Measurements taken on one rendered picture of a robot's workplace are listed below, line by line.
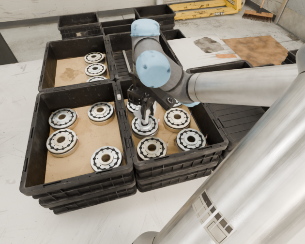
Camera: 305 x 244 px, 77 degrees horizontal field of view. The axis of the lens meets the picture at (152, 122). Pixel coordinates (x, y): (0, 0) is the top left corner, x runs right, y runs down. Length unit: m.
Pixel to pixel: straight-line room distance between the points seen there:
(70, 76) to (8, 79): 0.50
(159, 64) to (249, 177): 0.31
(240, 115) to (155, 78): 0.51
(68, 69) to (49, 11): 2.90
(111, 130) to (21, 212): 0.42
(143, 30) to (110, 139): 0.40
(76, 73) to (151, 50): 0.67
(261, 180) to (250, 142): 0.04
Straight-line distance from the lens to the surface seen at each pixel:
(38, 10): 3.99
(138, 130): 0.70
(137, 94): 0.64
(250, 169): 0.19
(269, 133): 0.19
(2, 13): 4.12
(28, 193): 0.61
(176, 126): 0.72
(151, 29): 0.52
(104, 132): 0.76
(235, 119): 0.84
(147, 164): 0.55
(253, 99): 0.41
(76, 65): 1.13
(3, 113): 1.23
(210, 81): 0.45
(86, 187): 0.64
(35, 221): 0.84
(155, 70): 0.43
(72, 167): 0.71
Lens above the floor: 1.42
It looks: 50 degrees down
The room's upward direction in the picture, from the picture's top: straight up
